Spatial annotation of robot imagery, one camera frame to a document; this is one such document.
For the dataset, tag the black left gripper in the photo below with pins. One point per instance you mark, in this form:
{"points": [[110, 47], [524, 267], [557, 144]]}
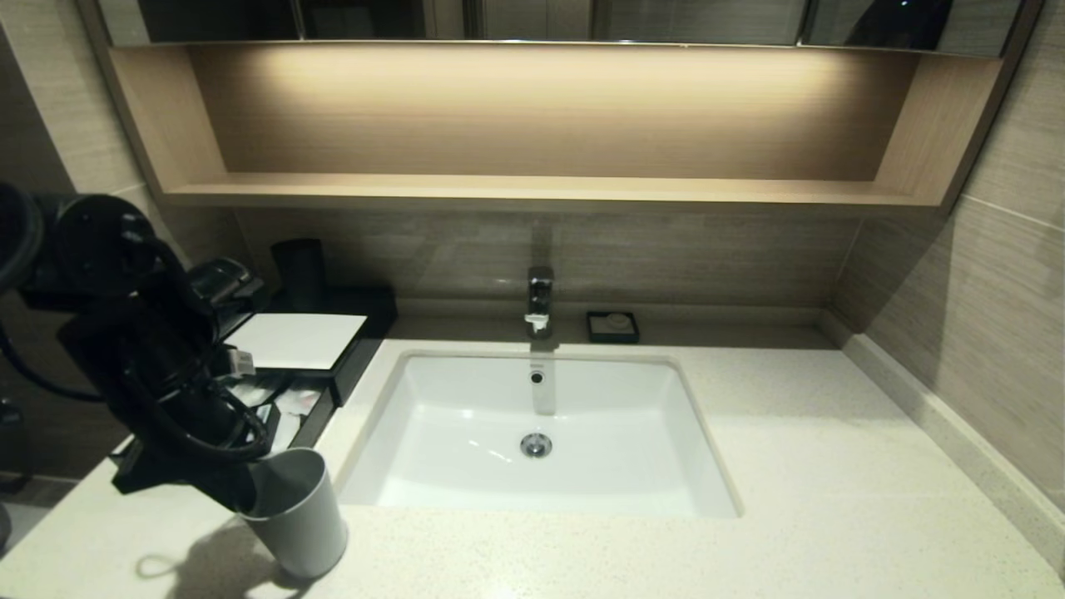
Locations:
{"points": [[195, 433]]}

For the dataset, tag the grey plastic cup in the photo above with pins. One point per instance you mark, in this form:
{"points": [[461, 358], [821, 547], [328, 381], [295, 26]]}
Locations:
{"points": [[299, 516]]}

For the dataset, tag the translucent packet with green band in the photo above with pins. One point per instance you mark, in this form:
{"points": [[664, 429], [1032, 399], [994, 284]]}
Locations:
{"points": [[254, 389]]}

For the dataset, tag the black drawer with toiletries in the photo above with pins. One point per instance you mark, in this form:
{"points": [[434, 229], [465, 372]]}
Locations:
{"points": [[320, 416]]}

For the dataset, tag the black and orange left arm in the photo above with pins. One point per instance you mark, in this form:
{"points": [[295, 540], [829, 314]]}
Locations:
{"points": [[100, 274]]}

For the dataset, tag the black box with white lid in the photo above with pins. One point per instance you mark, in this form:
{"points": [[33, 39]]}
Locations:
{"points": [[299, 339]]}

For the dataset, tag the white folded sachet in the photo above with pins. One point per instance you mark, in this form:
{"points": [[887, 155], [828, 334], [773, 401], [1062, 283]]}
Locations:
{"points": [[287, 428]]}

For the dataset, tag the small white flat sachet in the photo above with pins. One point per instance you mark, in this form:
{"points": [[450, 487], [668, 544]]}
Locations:
{"points": [[297, 402]]}

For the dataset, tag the black cup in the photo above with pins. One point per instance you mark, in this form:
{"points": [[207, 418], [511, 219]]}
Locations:
{"points": [[299, 270]]}

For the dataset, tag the white sink basin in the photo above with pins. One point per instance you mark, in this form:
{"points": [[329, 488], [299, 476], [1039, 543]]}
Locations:
{"points": [[466, 416]]}

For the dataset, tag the chrome sink drain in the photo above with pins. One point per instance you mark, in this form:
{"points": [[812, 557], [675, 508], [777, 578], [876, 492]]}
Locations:
{"points": [[537, 445]]}

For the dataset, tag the chrome faucet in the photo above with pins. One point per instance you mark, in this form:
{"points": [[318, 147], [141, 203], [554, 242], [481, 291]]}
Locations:
{"points": [[539, 298]]}

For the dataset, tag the black soap dish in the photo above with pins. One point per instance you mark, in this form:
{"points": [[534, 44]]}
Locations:
{"points": [[595, 335]]}

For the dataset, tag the small round soap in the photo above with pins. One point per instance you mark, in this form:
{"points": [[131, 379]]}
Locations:
{"points": [[616, 320]]}

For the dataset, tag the mirror cabinet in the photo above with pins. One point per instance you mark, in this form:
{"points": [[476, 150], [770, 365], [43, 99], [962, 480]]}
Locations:
{"points": [[707, 18]]}

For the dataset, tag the light wooden wall shelf niche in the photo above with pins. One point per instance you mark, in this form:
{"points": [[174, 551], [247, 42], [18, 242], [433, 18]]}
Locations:
{"points": [[541, 190]]}

